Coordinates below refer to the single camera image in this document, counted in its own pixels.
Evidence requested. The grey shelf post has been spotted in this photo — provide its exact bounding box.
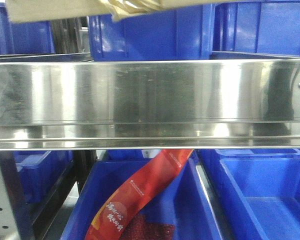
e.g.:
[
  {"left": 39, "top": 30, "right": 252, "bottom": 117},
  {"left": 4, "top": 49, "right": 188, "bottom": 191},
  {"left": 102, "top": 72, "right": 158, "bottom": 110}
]
[{"left": 0, "top": 167, "right": 21, "bottom": 240}]

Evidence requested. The red snack bag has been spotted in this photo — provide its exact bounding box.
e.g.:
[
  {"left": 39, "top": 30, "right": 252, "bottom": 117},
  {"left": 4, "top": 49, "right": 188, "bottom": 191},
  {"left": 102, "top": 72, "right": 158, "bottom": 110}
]
[{"left": 84, "top": 149, "right": 193, "bottom": 240}]

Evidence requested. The steel shelf front rail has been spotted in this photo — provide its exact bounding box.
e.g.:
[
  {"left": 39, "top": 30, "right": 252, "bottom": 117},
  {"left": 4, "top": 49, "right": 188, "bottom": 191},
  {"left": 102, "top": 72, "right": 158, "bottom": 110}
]
[{"left": 0, "top": 58, "right": 300, "bottom": 151}]

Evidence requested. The blue bin lower left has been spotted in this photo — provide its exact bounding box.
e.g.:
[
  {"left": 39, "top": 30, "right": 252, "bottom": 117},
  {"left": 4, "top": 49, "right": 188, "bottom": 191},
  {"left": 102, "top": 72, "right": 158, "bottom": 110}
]
[{"left": 12, "top": 150, "right": 73, "bottom": 203}]

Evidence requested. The blue bin middle upper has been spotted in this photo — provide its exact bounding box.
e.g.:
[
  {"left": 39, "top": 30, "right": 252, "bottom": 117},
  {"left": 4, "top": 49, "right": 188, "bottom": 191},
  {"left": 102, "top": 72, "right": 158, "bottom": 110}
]
[{"left": 88, "top": 4, "right": 215, "bottom": 61}]

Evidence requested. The blue bin right upper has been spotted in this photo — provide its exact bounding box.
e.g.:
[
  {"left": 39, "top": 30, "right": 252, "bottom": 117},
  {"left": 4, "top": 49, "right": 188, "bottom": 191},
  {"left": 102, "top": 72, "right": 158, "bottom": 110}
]
[{"left": 213, "top": 0, "right": 300, "bottom": 56}]

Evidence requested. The blue bin with red bag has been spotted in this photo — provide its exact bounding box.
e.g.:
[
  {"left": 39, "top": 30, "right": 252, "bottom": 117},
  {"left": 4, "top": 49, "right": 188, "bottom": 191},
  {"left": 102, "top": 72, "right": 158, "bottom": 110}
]
[{"left": 60, "top": 158, "right": 222, "bottom": 240}]

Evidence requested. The blue bin lower right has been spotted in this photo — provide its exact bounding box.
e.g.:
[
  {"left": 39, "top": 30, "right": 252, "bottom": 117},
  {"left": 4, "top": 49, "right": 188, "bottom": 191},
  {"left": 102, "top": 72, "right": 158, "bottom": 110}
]
[{"left": 197, "top": 148, "right": 300, "bottom": 240}]

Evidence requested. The brown cardboard carton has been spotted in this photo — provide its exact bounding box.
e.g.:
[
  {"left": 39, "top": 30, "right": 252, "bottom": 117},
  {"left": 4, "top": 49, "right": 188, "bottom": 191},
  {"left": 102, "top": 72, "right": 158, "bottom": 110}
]
[{"left": 5, "top": 0, "right": 216, "bottom": 24}]

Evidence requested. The blue bin left upper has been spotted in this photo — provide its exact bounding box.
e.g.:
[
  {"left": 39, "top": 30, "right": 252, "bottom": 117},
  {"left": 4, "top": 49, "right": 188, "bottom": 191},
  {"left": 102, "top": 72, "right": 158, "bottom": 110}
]
[{"left": 0, "top": 2, "right": 55, "bottom": 55}]

